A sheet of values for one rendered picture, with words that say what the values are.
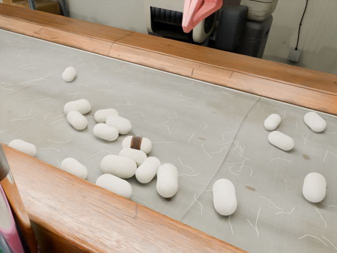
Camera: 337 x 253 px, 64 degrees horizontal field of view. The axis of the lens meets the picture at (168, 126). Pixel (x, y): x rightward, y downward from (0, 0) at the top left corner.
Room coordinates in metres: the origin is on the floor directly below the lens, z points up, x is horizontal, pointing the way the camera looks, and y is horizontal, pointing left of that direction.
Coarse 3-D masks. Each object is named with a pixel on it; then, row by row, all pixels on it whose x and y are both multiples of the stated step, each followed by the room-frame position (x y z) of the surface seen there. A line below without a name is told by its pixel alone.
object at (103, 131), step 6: (96, 126) 0.26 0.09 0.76; (102, 126) 0.26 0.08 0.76; (108, 126) 0.26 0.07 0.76; (96, 132) 0.26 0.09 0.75; (102, 132) 0.26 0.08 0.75; (108, 132) 0.26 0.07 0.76; (114, 132) 0.26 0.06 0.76; (102, 138) 0.26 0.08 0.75; (108, 138) 0.25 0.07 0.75; (114, 138) 0.25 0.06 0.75
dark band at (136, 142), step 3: (132, 138) 0.24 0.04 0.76; (135, 138) 0.24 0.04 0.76; (138, 138) 0.24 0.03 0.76; (141, 138) 0.24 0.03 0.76; (132, 141) 0.24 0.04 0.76; (135, 141) 0.24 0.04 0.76; (138, 141) 0.24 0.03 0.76; (141, 141) 0.24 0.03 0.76; (132, 144) 0.24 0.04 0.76; (135, 144) 0.24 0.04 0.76; (138, 144) 0.24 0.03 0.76; (132, 147) 0.23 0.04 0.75; (135, 147) 0.23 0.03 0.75; (138, 147) 0.23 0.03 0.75
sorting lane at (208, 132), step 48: (0, 48) 0.53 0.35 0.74; (48, 48) 0.55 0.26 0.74; (0, 96) 0.34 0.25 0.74; (48, 96) 0.35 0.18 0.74; (96, 96) 0.36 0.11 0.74; (144, 96) 0.38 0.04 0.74; (192, 96) 0.39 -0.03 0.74; (240, 96) 0.40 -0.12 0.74; (48, 144) 0.24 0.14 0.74; (96, 144) 0.25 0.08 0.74; (192, 144) 0.27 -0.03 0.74; (240, 144) 0.27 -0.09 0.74; (336, 144) 0.29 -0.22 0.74; (144, 192) 0.18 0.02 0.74; (192, 192) 0.19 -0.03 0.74; (240, 192) 0.19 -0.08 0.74; (288, 192) 0.20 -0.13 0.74; (336, 192) 0.20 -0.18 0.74; (240, 240) 0.14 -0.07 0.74; (288, 240) 0.14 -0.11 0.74; (336, 240) 0.15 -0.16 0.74
